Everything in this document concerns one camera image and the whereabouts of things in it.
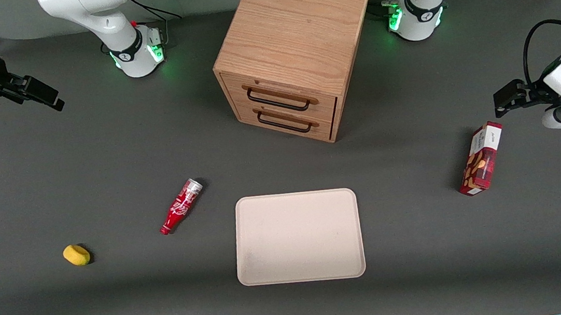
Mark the wooden drawer cabinet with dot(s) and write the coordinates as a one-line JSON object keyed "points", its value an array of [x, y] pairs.
{"points": [[293, 25]]}

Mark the red coke bottle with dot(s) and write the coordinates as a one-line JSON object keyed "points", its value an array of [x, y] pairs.
{"points": [[181, 207]]}

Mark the yellow sponge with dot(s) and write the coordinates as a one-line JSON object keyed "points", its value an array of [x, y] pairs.
{"points": [[76, 255]]}

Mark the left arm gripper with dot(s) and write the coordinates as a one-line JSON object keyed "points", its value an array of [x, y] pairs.
{"points": [[535, 94]]}

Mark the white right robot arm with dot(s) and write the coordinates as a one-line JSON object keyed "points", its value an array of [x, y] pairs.
{"points": [[104, 19]]}

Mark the wooden drawer front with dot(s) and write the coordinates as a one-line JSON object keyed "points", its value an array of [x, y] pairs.
{"points": [[247, 115], [325, 107]]}

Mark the beige plastic tray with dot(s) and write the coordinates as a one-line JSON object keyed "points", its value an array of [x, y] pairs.
{"points": [[298, 237]]}

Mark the red snack box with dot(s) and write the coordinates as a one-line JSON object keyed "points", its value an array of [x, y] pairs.
{"points": [[480, 162]]}

